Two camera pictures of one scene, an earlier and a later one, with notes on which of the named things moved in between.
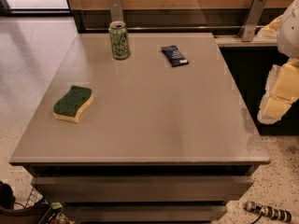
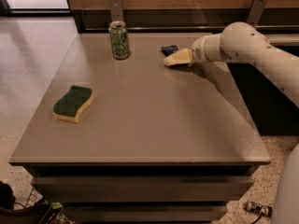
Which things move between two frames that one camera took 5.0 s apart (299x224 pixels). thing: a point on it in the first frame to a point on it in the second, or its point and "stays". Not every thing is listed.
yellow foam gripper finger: x=281 y=91 to x=181 y=57
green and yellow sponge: x=69 y=107 stays
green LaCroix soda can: x=120 y=40 stays
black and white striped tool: x=269 y=211 stays
